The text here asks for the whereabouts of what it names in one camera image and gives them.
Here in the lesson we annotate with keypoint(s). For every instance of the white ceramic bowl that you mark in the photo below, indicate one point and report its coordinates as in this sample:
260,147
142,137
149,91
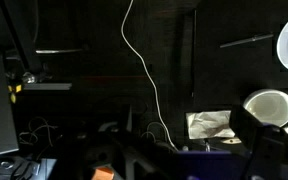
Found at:
268,106

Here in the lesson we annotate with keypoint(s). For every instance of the crumpled beige paper napkin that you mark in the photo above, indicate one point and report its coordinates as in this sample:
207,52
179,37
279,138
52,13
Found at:
209,124

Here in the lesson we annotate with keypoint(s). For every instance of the dark grey pen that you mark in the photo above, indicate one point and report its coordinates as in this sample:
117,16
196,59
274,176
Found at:
247,40

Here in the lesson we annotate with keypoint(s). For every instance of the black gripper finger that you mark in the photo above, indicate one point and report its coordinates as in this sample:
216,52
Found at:
261,139

